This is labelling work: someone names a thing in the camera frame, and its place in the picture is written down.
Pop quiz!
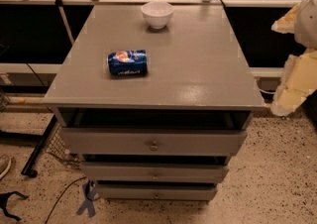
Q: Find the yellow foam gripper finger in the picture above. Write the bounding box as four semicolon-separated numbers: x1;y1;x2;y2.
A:
270;50;317;116
271;4;300;34

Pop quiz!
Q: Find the grey top drawer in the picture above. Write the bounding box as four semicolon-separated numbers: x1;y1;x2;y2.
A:
61;128;247;156

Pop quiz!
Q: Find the grey drawer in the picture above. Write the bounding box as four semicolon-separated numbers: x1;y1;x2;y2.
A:
96;184;217;201
81;162;229;183
61;128;247;156

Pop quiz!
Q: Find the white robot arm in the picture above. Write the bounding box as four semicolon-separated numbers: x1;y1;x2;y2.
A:
270;0;317;116

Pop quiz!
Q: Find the grey drawer cabinet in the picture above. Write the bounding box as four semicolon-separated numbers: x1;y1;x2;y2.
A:
44;4;264;187

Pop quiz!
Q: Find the grey bottom drawer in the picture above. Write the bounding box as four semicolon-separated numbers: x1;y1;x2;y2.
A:
96;184;217;201

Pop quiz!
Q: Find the grey middle drawer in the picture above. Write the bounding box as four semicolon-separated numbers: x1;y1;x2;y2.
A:
81;162;229;183

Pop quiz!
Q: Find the white bowl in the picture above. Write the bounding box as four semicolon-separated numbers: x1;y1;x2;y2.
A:
141;1;173;29

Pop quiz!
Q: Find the blue crushed soda can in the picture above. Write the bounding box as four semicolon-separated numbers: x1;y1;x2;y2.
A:
107;50;148;75

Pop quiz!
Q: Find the blue tape cross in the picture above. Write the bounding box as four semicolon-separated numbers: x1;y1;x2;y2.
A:
76;180;97;218

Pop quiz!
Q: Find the black metal floor bar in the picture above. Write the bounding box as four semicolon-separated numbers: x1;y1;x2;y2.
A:
21;116;56;178

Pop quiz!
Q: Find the grey shoe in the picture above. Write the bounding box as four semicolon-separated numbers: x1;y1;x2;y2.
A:
0;155;12;179

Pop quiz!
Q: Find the black floor cable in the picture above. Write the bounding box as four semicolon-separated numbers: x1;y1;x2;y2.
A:
44;175;87;224

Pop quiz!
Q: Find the wire mesh basket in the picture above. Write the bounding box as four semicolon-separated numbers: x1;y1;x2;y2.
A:
45;123;80;168

